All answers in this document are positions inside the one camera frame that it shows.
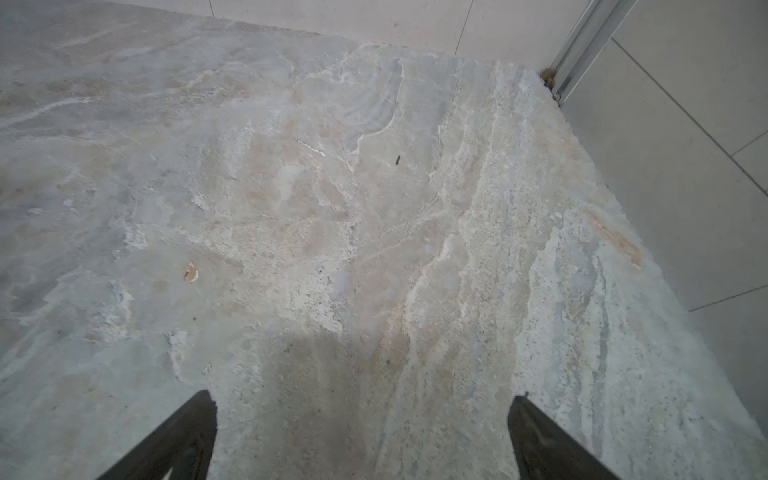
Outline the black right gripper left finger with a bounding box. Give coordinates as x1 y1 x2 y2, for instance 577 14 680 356
99 390 217 480

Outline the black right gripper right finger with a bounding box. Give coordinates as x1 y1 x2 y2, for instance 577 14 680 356
507 395 619 480

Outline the aluminium corner frame post right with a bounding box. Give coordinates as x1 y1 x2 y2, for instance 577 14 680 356
540 0 637 106

